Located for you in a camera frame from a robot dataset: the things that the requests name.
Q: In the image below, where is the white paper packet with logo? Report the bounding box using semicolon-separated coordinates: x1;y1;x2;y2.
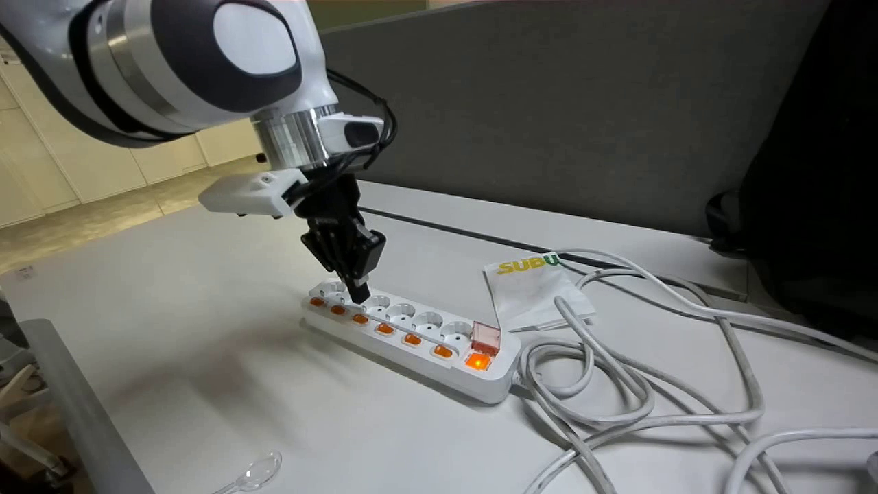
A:
481;251;599;335

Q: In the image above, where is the grey divider panel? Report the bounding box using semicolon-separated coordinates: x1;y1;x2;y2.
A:
315;0;830;243

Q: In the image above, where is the thin black cable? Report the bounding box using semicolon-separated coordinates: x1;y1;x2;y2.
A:
357;204;748;299

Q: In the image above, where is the white power strip cable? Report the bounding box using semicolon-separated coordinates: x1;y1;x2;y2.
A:
512;245;878;494

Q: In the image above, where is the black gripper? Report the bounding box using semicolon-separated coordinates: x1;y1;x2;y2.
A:
293;167;390;307

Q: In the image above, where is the white six-socket power strip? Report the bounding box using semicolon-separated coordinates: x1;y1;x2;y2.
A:
302;278;523;410

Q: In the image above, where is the black robot wrist cable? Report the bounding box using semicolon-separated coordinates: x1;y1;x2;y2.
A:
326;66;401;175

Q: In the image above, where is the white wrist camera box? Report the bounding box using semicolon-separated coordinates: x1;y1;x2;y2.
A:
198;167;309;222

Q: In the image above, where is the clear plastic spoon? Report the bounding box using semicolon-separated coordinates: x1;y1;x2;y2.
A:
212;447;286;494

